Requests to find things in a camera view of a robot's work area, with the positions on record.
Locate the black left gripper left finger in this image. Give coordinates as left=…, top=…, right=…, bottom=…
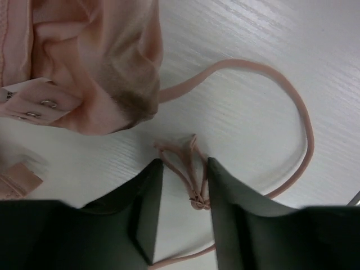
left=1, top=159, right=164, bottom=269

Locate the pink satin bra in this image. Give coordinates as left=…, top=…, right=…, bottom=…
left=0, top=0, right=315, bottom=267

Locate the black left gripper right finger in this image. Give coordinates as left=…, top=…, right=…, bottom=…
left=207, top=157, right=359, bottom=269

